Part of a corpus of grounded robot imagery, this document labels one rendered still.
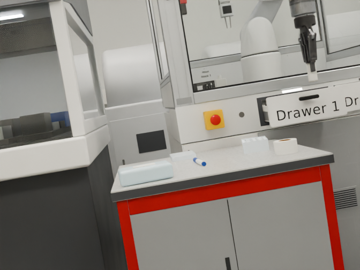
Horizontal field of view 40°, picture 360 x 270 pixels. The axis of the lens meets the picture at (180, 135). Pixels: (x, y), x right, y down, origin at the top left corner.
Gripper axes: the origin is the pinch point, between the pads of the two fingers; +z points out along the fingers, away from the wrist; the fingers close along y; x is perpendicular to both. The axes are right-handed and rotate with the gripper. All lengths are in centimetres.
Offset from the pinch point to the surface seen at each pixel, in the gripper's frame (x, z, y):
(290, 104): 9.2, 10.4, 1.3
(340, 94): -10.1, 9.6, 1.3
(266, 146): 24.5, 21.9, -15.9
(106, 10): 80, -99, 337
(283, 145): 23.4, 20.4, -32.4
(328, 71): -12.5, 0.6, 16.2
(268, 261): 35, 51, -42
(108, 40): 84, -69, 337
